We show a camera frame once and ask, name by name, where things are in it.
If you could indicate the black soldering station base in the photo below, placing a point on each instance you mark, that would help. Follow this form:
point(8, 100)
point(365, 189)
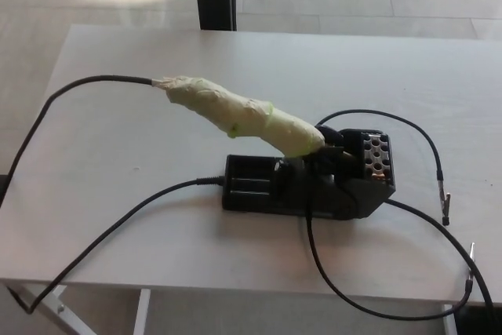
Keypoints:
point(255, 188)

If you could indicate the white straight table leg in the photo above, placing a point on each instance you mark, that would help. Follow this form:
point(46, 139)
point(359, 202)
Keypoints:
point(143, 311)
point(450, 321)

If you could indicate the white slanted table brace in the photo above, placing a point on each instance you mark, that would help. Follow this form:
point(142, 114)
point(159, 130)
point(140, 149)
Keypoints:
point(62, 299)

